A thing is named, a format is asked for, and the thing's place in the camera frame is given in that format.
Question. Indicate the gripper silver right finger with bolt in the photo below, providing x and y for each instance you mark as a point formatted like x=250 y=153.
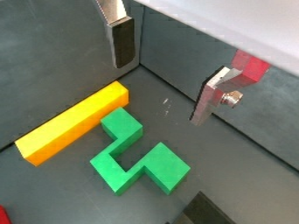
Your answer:
x=214 y=95

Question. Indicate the black U-shaped block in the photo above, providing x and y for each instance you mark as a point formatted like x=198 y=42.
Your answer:
x=202 y=211

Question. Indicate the red board with slots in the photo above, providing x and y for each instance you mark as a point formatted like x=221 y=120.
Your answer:
x=253 y=69

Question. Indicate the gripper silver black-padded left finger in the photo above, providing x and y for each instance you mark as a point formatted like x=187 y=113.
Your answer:
x=120 y=30

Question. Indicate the long yellow block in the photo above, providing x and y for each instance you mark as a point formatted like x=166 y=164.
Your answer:
x=47 y=140

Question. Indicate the green zigzag block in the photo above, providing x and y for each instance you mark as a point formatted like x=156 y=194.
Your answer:
x=124 y=161

